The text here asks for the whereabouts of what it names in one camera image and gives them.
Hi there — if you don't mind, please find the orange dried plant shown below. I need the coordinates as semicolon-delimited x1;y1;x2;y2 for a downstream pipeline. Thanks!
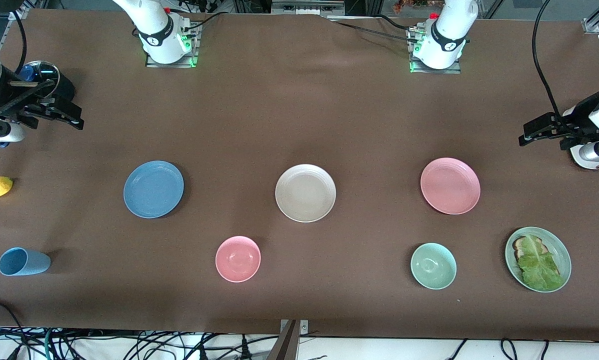
393;0;445;13

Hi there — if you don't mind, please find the looped black floor cable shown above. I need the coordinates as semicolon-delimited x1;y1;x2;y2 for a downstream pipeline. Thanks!
499;338;519;360

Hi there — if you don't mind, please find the green plate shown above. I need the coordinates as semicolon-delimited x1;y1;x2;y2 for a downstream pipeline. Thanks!
504;226;573;294

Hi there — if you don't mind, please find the short black base cable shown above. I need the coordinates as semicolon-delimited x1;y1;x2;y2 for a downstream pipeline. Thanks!
183;12;226;32

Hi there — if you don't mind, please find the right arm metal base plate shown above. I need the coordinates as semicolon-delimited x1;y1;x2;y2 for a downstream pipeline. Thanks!
145;22;200;68

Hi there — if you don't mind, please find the brown table cover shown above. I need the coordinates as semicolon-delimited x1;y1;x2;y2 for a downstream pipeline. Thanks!
0;7;599;342

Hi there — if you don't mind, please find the straight black floor cable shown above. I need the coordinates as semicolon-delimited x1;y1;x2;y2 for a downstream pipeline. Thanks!
447;339;468;360

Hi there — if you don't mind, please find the blue plate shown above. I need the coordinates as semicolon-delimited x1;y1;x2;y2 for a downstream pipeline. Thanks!
123;160;185;219

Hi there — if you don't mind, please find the beige plate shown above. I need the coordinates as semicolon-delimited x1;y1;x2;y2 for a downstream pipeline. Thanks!
274;164;337;223

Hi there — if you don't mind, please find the dark camera pole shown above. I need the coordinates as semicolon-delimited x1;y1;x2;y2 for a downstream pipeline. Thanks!
267;320;300;360

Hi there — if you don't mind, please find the blue cup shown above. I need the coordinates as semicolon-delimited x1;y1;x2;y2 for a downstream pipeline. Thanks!
0;247;52;277

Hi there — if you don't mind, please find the glass lid blue knob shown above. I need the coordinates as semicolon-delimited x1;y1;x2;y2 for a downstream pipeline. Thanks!
17;60;61;93

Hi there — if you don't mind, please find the toast slice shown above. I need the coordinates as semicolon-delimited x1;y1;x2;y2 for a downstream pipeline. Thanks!
512;236;549;262

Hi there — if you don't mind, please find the curved black floor cable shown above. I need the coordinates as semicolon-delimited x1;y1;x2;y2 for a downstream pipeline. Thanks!
0;300;29;352

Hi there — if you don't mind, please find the long black table cable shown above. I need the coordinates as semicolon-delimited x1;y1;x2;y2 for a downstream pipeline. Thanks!
328;14;416;43

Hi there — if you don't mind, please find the pink bowl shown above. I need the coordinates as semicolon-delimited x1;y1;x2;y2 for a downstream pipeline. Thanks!
215;235;262;284

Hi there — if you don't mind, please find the dark blue saucepan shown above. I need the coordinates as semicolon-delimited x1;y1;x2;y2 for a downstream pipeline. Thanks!
0;60;76;149

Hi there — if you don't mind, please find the grey metal box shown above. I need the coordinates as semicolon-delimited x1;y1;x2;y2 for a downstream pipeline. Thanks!
272;0;345;16

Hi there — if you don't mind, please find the silver metal bracket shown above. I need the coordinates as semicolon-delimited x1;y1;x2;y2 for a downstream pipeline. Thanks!
279;319;309;335

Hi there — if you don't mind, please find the mint green bowl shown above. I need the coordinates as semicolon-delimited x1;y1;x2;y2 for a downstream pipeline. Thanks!
410;242;458;291

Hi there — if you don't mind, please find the green lettuce leaf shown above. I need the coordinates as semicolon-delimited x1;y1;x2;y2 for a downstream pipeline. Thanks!
517;234;564;292

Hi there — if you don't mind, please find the white toaster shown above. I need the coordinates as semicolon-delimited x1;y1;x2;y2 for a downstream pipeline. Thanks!
569;144;599;171

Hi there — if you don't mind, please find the pink plate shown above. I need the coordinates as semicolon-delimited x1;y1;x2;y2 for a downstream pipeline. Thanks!
420;157;481;216

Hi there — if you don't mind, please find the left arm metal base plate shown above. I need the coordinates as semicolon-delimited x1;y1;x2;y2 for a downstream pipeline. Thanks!
408;27;463;75

